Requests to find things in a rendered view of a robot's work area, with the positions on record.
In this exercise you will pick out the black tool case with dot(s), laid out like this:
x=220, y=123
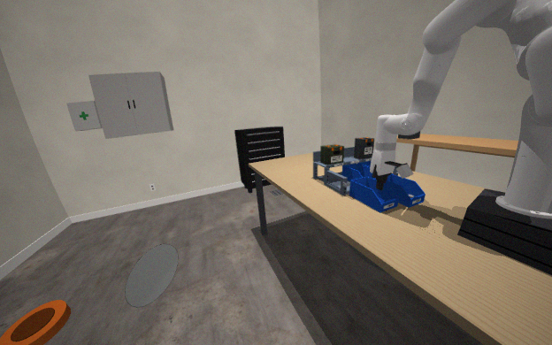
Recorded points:
x=363, y=148

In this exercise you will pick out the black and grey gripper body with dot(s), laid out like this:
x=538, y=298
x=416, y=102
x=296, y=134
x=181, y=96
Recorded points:
x=379, y=157

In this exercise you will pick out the dark green tool case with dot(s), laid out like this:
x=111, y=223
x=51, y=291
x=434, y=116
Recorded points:
x=332, y=154

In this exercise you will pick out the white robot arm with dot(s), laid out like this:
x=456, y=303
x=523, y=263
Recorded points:
x=528, y=24

